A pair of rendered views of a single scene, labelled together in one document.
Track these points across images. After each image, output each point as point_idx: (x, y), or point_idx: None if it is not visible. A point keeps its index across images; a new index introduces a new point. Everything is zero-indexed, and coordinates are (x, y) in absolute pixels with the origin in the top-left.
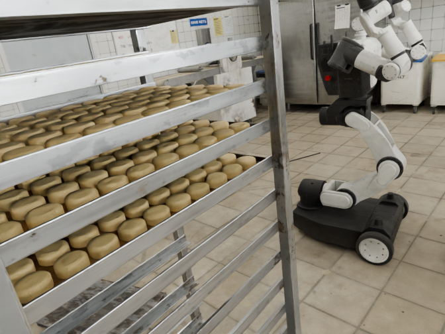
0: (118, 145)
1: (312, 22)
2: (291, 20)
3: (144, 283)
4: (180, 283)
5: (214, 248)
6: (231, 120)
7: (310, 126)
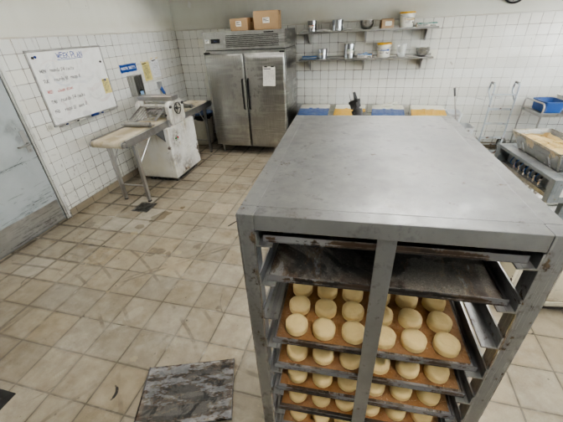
0: None
1: (243, 77)
2: (223, 74)
3: (208, 356)
4: (238, 346)
5: (246, 306)
6: (183, 168)
7: (253, 168)
